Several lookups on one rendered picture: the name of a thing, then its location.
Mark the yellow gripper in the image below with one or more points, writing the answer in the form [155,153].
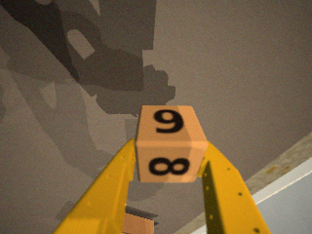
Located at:
[229,206]

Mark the open brown cardboard box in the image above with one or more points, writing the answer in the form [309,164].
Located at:
[134,224]

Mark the tan calendar cube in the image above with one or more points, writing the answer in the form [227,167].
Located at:
[169,144]

